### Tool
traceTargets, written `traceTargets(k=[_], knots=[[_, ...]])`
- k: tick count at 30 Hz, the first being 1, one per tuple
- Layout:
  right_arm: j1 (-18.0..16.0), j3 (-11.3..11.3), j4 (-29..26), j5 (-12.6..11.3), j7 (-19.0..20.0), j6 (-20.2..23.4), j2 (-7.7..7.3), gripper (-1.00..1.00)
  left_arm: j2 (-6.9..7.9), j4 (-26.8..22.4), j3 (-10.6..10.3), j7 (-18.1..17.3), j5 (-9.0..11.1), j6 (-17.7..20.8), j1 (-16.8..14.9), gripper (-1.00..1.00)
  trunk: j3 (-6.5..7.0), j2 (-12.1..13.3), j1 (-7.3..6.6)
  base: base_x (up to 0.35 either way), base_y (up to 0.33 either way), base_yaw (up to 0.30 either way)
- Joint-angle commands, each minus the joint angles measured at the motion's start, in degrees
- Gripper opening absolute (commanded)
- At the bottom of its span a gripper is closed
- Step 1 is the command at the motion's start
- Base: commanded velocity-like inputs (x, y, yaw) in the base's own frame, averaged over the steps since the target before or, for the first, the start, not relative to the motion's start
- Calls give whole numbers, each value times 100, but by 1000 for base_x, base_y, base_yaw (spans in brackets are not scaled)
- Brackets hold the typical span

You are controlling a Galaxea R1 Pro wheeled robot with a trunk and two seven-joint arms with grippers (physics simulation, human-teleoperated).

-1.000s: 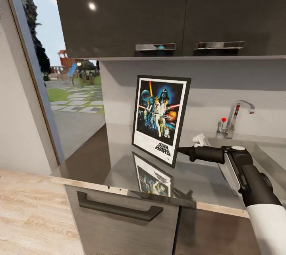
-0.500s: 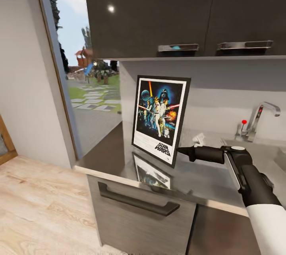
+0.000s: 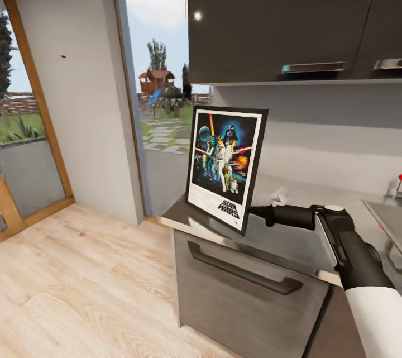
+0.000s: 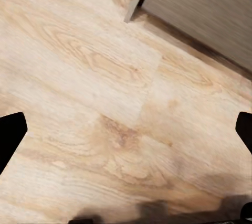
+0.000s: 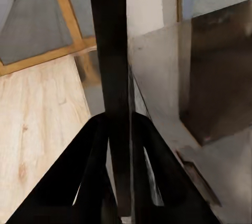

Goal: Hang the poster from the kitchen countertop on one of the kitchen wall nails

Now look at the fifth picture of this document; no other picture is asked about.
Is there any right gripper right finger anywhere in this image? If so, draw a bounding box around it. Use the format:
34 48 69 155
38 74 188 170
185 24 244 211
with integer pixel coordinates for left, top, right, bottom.
132 112 220 224

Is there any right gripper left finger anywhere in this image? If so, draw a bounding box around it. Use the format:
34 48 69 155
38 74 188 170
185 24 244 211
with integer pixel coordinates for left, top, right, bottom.
5 112 109 224

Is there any poster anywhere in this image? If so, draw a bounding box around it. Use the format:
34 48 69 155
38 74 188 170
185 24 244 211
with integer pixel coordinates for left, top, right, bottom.
90 0 131 217

